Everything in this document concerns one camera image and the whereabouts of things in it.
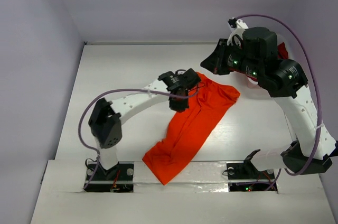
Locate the orange t shirt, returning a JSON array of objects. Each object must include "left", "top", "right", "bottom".
[{"left": 143, "top": 73, "right": 240, "bottom": 185}]

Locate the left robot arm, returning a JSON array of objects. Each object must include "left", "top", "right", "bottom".
[{"left": 88, "top": 69, "right": 201, "bottom": 179}]

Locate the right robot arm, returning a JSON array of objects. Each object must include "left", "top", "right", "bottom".
[{"left": 200, "top": 27, "right": 337, "bottom": 178}]

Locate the dark red t shirt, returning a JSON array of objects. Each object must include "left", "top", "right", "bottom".
[{"left": 248, "top": 42, "right": 289, "bottom": 81}]

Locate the white plastic basket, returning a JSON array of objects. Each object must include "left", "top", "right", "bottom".
[{"left": 246, "top": 77, "right": 261, "bottom": 89}]

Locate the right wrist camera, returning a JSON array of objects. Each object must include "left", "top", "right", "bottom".
[{"left": 227, "top": 17, "right": 249, "bottom": 47}]

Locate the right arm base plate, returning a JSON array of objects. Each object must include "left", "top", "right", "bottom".
[{"left": 222, "top": 162, "right": 278, "bottom": 192}]

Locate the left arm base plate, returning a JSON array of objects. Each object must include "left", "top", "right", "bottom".
[{"left": 84, "top": 162, "right": 134, "bottom": 193}]

